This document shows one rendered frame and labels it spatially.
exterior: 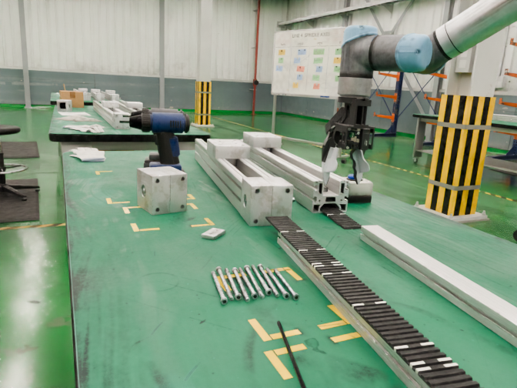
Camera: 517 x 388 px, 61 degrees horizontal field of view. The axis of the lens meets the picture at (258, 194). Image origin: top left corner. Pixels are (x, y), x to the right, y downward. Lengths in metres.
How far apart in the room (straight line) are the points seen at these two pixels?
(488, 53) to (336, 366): 3.91
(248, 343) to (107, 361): 0.17
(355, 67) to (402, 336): 0.63
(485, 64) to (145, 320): 3.94
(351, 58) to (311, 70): 5.95
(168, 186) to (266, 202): 0.24
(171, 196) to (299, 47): 6.22
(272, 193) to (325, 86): 5.83
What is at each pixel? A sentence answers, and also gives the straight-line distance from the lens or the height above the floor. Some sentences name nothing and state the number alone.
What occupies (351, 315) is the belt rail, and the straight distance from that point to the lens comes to 0.65.
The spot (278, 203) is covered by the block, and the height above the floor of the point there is 0.83.
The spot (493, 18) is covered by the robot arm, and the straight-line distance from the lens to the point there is 1.06.
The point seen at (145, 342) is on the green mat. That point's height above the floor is 0.78.
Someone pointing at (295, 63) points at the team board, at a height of 1.45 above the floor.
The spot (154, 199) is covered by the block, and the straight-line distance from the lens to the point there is 1.06.
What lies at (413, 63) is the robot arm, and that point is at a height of 1.15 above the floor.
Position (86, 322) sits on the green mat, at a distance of 0.64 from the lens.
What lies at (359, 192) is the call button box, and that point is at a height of 0.81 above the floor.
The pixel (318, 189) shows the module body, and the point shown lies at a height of 0.84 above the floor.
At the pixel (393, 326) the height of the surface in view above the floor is 0.81.
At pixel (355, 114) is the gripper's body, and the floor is 1.04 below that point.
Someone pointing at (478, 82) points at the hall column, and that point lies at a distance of 4.26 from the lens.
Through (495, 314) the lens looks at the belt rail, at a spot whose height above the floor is 0.81.
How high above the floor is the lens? 1.09
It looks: 14 degrees down
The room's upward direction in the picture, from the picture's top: 3 degrees clockwise
